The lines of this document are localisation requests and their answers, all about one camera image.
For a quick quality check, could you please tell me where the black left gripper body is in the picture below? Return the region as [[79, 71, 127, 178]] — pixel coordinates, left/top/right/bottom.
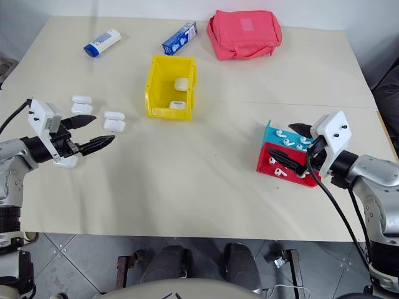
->
[[49, 120, 83, 159]]

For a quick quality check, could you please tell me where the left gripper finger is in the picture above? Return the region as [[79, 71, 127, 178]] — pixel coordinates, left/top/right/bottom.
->
[[77, 135, 117, 157], [64, 114, 98, 130]]

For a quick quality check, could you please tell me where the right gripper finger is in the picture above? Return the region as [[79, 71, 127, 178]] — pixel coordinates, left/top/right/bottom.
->
[[267, 148, 308, 177], [287, 123, 314, 138]]

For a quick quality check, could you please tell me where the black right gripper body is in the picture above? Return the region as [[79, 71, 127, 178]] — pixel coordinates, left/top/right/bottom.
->
[[300, 136, 329, 176]]

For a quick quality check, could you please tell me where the yellow plastic bin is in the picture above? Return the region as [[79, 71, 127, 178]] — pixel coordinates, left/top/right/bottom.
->
[[144, 54, 198, 121]]

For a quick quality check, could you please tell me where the blue white toothpaste box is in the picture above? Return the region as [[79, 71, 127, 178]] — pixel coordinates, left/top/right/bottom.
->
[[161, 21, 198, 56]]

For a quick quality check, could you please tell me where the red plastic tray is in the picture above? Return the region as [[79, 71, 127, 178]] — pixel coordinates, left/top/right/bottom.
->
[[256, 142, 319, 189]]

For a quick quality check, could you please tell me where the teal plastic tray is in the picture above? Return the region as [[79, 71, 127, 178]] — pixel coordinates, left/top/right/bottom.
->
[[262, 119, 315, 153]]

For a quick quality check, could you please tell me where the white blue-capped lotion bottle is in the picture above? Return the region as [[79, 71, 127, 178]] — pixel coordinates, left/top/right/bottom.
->
[[83, 28, 122, 59]]

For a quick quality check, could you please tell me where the grey round object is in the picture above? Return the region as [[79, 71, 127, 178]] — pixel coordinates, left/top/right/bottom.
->
[[0, 57, 18, 85]]

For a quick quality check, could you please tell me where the pink fabric pouch bag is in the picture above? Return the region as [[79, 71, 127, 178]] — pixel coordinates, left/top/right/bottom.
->
[[206, 9, 283, 62]]

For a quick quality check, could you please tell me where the beige rounded shape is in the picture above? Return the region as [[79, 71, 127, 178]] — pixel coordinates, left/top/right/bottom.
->
[[93, 278, 272, 299]]

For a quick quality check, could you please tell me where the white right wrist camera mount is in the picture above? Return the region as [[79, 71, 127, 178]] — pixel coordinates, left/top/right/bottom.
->
[[310, 110, 353, 178]]

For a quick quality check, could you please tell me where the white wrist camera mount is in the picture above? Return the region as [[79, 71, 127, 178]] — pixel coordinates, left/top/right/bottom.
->
[[27, 99, 63, 163], [310, 110, 353, 178]]

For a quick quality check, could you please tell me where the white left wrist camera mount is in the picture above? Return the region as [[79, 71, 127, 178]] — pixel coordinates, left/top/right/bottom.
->
[[27, 99, 63, 163]]

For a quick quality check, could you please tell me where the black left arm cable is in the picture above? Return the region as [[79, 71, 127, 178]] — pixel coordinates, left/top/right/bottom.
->
[[0, 98, 34, 135]]

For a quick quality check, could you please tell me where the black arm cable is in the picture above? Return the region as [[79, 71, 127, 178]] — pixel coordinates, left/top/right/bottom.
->
[[347, 183, 373, 250], [305, 136, 373, 272], [0, 98, 34, 135]]

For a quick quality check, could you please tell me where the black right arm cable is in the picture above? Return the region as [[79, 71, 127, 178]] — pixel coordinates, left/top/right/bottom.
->
[[347, 183, 373, 250], [305, 136, 373, 272]]

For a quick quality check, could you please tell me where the brown metal frame bar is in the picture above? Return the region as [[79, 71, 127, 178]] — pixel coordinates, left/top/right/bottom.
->
[[282, 249, 305, 299], [115, 249, 146, 290]]

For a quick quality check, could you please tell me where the thin white floor cable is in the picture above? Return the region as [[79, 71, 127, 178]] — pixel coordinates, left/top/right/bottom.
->
[[269, 283, 312, 299]]

